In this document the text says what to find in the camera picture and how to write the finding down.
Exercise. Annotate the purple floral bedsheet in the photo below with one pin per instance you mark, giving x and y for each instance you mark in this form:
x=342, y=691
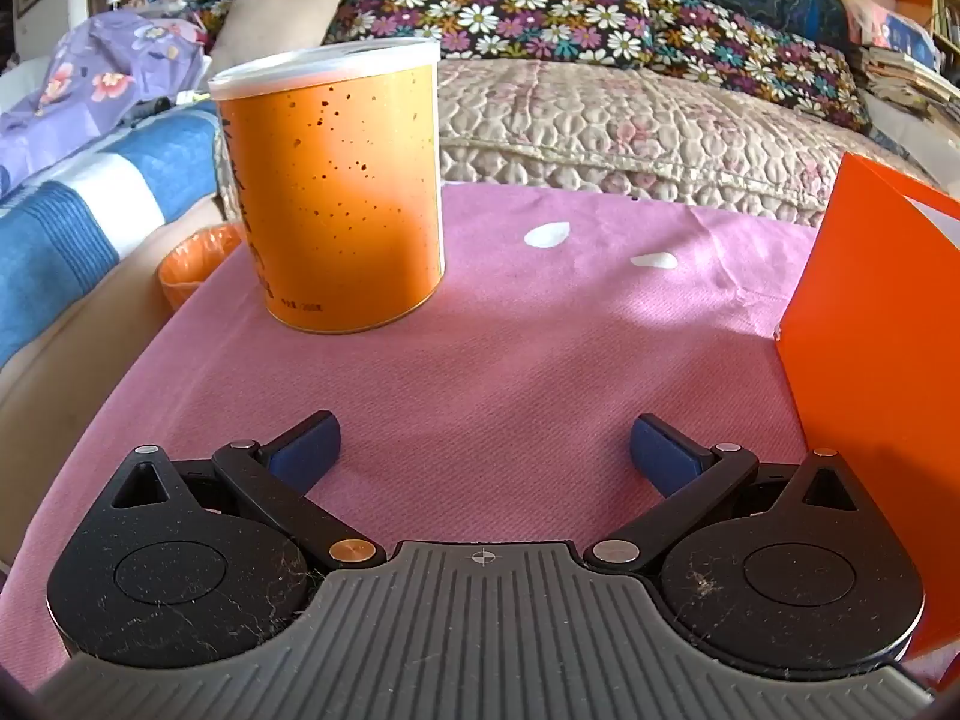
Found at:
x=97, y=67

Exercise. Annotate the beige sofa side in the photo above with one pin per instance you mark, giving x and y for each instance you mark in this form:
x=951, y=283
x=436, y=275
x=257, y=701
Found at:
x=75, y=360

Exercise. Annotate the beige quilted bedspread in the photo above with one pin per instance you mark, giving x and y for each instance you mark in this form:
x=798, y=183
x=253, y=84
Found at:
x=637, y=127

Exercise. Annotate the daisy-print dark cushion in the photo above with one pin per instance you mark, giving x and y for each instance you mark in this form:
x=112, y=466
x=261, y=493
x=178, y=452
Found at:
x=750, y=52
x=510, y=15

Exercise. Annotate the pink flower-print tablecloth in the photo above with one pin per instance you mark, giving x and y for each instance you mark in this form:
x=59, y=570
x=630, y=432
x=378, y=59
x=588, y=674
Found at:
x=525, y=330

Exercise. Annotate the orange speckled canister white lid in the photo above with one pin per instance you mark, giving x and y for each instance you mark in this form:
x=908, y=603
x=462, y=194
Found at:
x=337, y=187

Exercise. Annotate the beige pillow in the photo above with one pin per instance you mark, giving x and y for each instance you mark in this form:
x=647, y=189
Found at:
x=277, y=15

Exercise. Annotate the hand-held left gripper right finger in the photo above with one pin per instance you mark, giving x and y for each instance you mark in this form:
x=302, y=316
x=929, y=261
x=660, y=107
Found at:
x=664, y=454

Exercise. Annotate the blue white striped blanket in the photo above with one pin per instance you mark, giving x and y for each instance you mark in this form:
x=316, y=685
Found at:
x=60, y=240

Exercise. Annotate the orange waste bin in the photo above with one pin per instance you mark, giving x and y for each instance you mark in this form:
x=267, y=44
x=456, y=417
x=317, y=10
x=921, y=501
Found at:
x=195, y=270

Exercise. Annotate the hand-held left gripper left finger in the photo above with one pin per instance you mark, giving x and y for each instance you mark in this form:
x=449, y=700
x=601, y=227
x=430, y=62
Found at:
x=304, y=450

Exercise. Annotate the large orange cardboard box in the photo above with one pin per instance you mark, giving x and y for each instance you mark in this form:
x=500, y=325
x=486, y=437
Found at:
x=877, y=330

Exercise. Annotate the white cloth sheet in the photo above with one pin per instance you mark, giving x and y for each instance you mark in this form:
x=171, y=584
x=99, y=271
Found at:
x=907, y=135

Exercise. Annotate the stack of books and magazines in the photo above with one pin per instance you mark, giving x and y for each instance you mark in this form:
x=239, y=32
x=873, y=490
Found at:
x=900, y=67

